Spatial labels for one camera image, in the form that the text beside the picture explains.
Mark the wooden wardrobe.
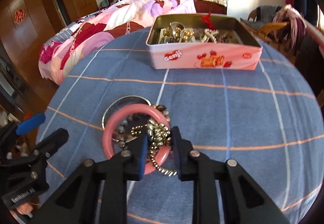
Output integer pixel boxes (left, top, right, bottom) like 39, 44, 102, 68
0, 0, 99, 88

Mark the metallic bead chain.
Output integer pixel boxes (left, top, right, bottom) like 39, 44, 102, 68
130, 119, 178, 177

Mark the blue plaid tablecloth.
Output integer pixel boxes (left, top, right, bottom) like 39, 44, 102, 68
36, 27, 324, 224

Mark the white desk cover cloth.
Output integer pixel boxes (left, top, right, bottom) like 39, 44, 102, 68
305, 22, 324, 38

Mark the thin silver bangle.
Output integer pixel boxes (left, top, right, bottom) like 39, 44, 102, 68
102, 95, 152, 143

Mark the dark stone bead bracelet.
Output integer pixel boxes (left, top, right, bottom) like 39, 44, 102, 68
114, 104, 171, 148

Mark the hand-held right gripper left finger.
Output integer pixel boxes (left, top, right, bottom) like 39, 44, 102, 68
32, 133, 150, 224

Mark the red tassel cord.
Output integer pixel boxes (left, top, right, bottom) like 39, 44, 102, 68
202, 12, 215, 30

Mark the person's left hand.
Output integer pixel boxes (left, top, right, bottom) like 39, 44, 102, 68
9, 200, 42, 217

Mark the pink and maroon garment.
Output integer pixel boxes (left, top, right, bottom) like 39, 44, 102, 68
272, 4, 308, 49

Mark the pink metal tin box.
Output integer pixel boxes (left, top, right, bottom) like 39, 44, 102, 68
145, 13, 263, 72

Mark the grey garment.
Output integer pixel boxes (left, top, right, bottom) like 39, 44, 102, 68
240, 5, 284, 30

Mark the pink patchwork quilt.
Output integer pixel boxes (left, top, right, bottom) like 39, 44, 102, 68
38, 0, 193, 80

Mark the red paper decoration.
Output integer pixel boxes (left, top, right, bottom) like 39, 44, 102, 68
14, 9, 26, 24

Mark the pink bangle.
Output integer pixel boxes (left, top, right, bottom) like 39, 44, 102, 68
102, 104, 171, 174

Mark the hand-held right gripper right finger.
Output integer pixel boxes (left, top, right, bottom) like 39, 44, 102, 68
171, 126, 291, 224

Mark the wicker chair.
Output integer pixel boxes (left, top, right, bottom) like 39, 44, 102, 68
247, 6, 291, 42

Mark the blue striped sheet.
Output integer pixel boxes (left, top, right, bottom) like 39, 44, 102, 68
48, 19, 84, 44

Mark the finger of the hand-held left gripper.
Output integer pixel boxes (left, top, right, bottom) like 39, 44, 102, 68
16, 113, 46, 136
32, 128, 69, 161

